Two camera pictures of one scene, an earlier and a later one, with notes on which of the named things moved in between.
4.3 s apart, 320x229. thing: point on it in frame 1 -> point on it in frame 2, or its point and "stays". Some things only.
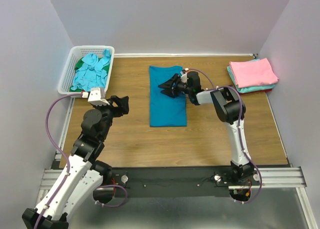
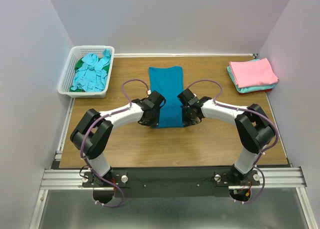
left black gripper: [123, 107] -> [154, 123]
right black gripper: [170, 91] -> [187, 122]
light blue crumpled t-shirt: [93, 75] stays
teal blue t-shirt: [165, 110] stays
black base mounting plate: [170, 182] stays
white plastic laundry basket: [88, 67] stays
